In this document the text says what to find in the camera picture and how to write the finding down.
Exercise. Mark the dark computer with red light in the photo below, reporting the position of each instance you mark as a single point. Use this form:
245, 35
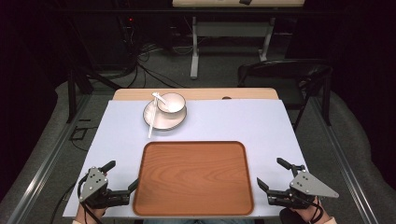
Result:
129, 34

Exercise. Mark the white metal desk frame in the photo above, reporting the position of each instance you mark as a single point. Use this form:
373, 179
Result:
230, 29

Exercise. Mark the person's right hand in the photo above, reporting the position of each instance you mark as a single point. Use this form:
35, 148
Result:
311, 214

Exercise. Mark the dark object on desk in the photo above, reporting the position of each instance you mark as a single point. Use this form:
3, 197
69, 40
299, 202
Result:
245, 2

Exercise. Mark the aluminium floor rail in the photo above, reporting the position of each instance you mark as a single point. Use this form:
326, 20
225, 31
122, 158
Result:
46, 168
345, 168

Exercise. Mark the brown wooden tray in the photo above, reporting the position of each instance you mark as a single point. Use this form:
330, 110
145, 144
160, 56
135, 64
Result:
193, 179

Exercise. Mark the light wooden table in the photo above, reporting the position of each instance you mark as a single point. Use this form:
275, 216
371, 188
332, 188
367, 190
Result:
202, 93

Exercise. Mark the white bowl with dark rim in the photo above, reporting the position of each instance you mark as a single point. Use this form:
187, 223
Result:
174, 102

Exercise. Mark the black chair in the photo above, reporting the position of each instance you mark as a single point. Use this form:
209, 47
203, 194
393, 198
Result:
280, 70

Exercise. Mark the black metal stand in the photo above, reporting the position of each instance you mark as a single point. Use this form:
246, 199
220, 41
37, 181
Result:
72, 93

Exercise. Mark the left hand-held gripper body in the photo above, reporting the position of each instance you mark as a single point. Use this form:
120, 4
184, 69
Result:
95, 183

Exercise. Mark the pale white table board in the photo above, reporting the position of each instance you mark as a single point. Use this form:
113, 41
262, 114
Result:
249, 130

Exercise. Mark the light desk top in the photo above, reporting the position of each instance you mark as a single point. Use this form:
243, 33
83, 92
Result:
218, 3

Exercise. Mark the white ceramic spoon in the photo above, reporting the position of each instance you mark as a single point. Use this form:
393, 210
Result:
162, 99

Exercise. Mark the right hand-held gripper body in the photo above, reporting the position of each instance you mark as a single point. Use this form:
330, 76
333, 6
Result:
308, 185

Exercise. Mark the white plate with dark rim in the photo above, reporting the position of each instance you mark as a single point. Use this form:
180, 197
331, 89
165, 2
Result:
162, 122

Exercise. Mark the person's left hand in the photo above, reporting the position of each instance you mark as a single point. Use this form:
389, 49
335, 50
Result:
88, 216

